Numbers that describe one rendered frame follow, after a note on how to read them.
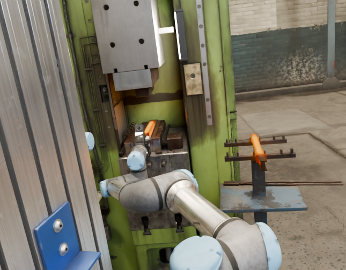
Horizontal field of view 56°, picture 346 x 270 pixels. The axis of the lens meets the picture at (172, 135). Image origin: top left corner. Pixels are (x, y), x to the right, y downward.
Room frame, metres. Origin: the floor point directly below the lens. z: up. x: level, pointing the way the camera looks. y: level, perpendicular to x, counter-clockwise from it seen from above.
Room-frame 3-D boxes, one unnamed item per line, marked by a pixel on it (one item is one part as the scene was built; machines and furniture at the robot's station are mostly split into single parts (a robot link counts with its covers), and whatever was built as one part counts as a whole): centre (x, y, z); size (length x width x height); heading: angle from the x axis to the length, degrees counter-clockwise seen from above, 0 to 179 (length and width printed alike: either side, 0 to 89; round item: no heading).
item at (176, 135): (1.77, -0.01, 0.95); 0.12 x 0.08 x 0.06; 176
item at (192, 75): (1.83, -0.15, 1.27); 0.09 x 0.02 x 0.17; 86
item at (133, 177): (1.40, 0.19, 0.90); 0.11 x 0.08 x 0.11; 113
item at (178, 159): (1.94, 0.10, 0.69); 0.56 x 0.38 x 0.45; 176
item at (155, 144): (1.94, 0.16, 0.96); 0.42 x 0.20 x 0.09; 176
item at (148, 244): (1.94, 0.10, 0.23); 0.55 x 0.37 x 0.47; 176
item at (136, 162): (1.40, 0.17, 0.99); 0.11 x 0.08 x 0.09; 176
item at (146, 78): (1.94, 0.16, 1.32); 0.42 x 0.20 x 0.10; 176
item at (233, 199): (1.51, -0.40, 0.68); 0.40 x 0.30 x 0.02; 80
